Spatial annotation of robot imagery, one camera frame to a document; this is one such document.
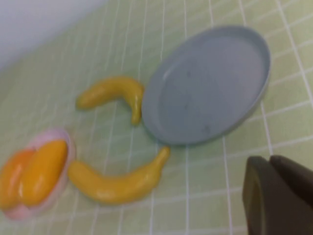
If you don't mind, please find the grey round plate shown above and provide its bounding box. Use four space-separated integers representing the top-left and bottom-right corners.
141 25 271 145

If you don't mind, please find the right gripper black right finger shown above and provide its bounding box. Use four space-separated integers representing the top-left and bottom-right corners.
270 155 313 196

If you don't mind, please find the yellow plastic banana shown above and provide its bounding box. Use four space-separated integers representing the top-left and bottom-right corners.
67 146 171 205
75 75 145 126

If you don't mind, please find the deep orange plastic mango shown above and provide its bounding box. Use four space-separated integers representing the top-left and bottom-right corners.
0 149 37 211

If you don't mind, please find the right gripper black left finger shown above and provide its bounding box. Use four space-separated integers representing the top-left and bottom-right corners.
242 156 313 235

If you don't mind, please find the yellow-orange plastic mango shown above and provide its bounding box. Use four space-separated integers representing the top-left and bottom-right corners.
19 139 68 207

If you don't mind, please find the pink round plate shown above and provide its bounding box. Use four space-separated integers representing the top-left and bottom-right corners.
0 127 77 221

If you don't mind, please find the green white checkered tablecloth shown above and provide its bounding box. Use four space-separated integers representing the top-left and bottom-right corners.
0 0 313 235

